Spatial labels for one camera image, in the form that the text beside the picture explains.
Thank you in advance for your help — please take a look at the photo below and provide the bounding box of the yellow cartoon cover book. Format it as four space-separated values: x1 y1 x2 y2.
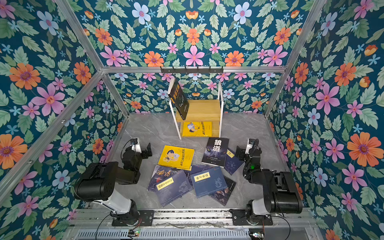
158 146 195 171

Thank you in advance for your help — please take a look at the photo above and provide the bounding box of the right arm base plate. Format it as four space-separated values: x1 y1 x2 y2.
230 209 273 227

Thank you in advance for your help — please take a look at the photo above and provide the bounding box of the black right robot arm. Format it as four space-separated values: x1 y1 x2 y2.
235 146 303 225

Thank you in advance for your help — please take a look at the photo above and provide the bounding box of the small dark blue book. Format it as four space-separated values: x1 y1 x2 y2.
224 149 244 175

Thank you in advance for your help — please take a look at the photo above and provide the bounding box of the blue book yellow label right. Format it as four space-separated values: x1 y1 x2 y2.
191 167 227 198

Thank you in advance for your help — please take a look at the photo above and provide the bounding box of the white wooden book shelf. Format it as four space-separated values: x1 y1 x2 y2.
169 82 224 140

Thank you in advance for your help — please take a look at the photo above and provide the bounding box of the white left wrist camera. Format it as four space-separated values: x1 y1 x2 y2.
130 138 142 154

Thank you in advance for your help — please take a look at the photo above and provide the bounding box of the yellow book under shelf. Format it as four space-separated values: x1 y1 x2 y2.
182 122 213 137

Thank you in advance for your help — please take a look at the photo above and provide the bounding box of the blue book in middle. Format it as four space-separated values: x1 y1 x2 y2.
184 164 211 185

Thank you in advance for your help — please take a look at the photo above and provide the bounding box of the blue book yellow label left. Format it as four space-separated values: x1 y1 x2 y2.
155 170 193 207

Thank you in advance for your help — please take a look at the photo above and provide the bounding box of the black wolf cover book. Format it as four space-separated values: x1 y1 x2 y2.
202 138 230 168

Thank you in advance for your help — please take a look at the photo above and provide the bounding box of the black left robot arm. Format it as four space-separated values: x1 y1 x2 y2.
74 139 153 225

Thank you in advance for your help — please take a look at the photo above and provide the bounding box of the aluminium mounting rail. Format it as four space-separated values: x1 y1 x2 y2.
70 208 318 229

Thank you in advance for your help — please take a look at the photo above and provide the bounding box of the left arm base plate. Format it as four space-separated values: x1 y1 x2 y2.
111 209 155 227

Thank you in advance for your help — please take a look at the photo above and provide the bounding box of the dark book orange calligraphy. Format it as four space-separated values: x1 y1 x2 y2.
147 165 179 192

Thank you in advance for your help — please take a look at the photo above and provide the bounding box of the blue book yellow label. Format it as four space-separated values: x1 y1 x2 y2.
191 167 227 198
155 170 193 207

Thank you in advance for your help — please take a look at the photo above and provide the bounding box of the dark patterned book bottom right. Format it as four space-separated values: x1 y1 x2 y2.
209 177 237 206

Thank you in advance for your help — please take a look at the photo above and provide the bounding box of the black book on shelf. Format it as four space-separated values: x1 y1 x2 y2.
168 79 190 120

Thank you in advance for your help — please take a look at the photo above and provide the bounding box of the black hook rail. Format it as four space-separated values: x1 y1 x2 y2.
160 67 224 74

